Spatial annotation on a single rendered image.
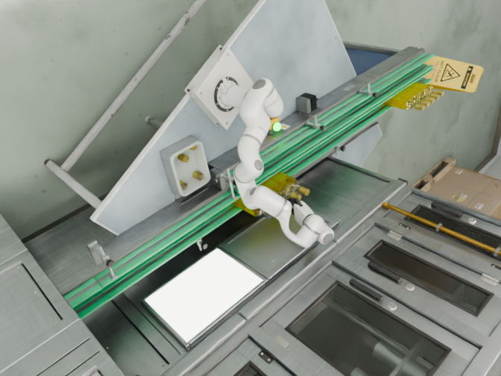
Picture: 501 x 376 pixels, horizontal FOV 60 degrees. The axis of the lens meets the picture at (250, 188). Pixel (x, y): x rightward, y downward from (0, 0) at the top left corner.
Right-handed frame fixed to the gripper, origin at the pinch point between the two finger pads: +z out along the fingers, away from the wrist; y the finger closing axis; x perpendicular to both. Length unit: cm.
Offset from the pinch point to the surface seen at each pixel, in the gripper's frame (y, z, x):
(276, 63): 47, 50, -28
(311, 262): -13.2, -24.9, 6.9
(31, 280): 20, -3, 108
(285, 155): 5.9, 30.1, -16.3
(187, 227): 3.7, 10.6, 47.1
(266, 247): -13.0, -5.0, 17.8
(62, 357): 21, -44, 102
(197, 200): 5.6, 23.8, 36.3
